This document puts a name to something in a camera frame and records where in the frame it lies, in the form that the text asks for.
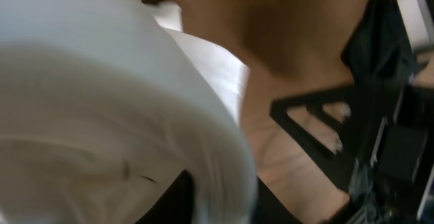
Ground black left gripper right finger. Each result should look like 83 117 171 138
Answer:
252 177 301 224

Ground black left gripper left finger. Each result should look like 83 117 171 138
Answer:
135 170 195 224

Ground white t-shirt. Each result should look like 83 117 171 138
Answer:
1 0 257 223

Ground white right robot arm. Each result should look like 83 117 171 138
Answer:
271 0 433 223

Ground black cloth pile at right edge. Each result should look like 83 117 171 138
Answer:
341 0 425 83

